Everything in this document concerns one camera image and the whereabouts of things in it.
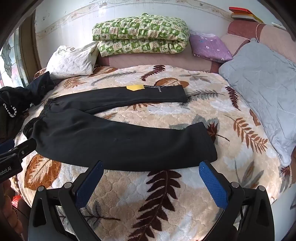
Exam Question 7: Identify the black pants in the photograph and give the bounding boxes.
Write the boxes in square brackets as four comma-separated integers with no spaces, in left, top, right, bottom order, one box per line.
[23,85,218,172]

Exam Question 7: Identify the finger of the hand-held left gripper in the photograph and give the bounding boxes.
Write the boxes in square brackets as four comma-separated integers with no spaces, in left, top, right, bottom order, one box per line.
[0,138,37,164]
[0,139,15,155]

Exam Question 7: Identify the navy blue garment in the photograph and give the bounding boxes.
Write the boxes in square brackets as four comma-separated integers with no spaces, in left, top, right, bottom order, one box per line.
[25,71,56,108]

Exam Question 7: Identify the leaf print blanket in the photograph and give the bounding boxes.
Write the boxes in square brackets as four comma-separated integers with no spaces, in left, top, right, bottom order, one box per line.
[13,64,293,241]

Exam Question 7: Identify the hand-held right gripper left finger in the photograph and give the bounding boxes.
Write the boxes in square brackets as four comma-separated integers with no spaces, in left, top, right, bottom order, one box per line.
[28,161,104,241]

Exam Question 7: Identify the pink padded headboard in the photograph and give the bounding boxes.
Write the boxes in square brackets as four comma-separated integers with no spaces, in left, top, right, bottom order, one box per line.
[220,20,296,72]

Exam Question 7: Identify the pink bed sheet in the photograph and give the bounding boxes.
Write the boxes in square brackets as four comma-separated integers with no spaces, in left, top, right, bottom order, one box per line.
[95,44,222,74]

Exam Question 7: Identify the yellow book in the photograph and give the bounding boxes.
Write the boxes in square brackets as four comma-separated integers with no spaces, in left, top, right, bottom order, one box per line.
[232,13,264,24]

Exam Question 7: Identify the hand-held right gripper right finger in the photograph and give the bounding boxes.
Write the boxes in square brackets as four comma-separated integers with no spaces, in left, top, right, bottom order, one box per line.
[198,160,277,241]

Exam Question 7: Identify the window with wooden frame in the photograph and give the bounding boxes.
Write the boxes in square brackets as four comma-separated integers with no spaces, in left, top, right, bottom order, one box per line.
[0,16,40,90]

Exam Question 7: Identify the green patterned pillow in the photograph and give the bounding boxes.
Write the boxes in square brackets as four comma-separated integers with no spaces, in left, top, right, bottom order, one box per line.
[92,13,190,57]

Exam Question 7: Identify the white floral pillow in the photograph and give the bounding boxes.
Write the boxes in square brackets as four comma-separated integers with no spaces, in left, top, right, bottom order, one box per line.
[46,42,99,79]

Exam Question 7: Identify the red book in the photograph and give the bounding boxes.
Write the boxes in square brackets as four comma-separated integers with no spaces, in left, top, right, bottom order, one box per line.
[229,7,250,15]

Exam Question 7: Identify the grey-blue quilted pillow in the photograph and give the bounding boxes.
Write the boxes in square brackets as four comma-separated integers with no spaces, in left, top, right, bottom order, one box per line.
[218,38,296,167]

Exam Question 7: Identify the black garment with white print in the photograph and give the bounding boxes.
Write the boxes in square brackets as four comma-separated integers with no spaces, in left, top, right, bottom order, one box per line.
[0,86,31,143]

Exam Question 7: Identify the purple floral pillow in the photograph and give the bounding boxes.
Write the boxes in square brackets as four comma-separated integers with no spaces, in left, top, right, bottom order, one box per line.
[188,30,233,63]

